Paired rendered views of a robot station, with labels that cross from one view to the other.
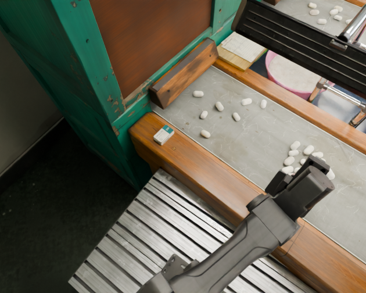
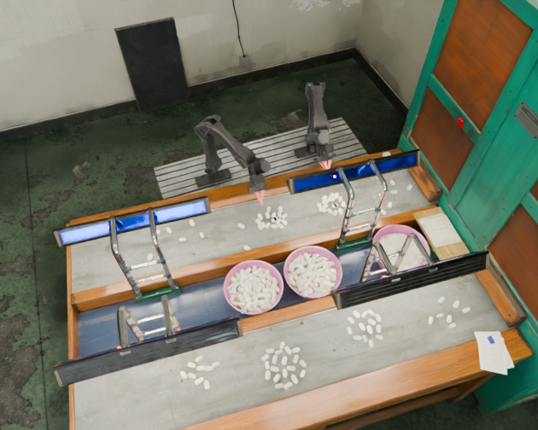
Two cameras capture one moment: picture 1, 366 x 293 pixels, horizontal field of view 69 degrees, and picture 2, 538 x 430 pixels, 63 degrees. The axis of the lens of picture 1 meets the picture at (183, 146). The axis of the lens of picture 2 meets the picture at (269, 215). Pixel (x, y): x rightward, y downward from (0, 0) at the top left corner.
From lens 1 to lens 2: 215 cm
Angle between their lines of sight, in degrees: 55
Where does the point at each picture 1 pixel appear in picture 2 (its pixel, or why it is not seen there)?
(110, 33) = (424, 107)
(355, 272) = (279, 184)
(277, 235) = (316, 117)
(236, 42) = (441, 223)
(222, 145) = (367, 181)
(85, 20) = (421, 90)
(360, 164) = (318, 229)
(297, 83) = (388, 242)
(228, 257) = (318, 101)
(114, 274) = (334, 130)
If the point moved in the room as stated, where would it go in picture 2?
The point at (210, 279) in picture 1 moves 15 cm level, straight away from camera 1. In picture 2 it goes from (317, 94) to (312, 113)
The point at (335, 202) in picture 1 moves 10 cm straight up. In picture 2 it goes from (307, 204) to (309, 191)
